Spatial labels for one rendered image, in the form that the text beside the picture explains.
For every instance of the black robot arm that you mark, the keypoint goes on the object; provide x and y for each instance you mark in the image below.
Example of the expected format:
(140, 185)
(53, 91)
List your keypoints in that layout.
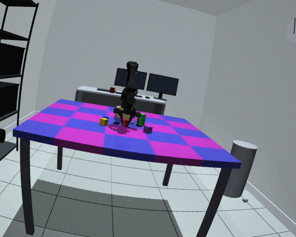
(131, 89)

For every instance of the yellow cube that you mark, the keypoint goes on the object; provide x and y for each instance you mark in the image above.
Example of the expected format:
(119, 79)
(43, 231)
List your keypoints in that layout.
(104, 121)

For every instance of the red block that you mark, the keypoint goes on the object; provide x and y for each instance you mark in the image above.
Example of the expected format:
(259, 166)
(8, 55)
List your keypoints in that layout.
(125, 122)

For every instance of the green block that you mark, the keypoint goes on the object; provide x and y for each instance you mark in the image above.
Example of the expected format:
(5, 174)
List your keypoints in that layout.
(140, 122)
(143, 117)

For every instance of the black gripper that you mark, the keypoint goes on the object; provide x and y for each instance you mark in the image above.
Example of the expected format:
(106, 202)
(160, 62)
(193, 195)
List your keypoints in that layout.
(119, 112)

